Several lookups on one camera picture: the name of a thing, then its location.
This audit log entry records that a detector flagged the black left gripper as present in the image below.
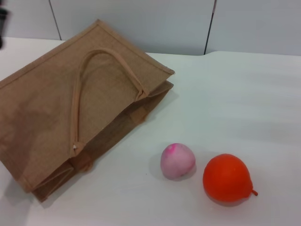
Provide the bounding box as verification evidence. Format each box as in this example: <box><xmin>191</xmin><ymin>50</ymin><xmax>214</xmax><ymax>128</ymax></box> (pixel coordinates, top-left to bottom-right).
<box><xmin>0</xmin><ymin>7</ymin><xmax>12</xmax><ymax>49</ymax></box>

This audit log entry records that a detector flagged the pink peach shaped bun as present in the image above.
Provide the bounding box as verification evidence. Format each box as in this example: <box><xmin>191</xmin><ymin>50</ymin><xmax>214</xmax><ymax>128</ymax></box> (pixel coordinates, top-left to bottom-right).
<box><xmin>160</xmin><ymin>142</ymin><xmax>197</xmax><ymax>181</ymax></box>

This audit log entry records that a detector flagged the brown burlap tote bag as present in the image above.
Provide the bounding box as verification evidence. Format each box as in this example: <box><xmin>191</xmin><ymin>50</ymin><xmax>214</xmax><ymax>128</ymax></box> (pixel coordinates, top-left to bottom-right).
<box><xmin>0</xmin><ymin>19</ymin><xmax>176</xmax><ymax>204</ymax></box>

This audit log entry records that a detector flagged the red orange pear fruit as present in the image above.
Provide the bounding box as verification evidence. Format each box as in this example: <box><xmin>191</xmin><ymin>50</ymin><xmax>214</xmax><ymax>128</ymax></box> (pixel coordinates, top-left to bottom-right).
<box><xmin>202</xmin><ymin>153</ymin><xmax>259</xmax><ymax>208</ymax></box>

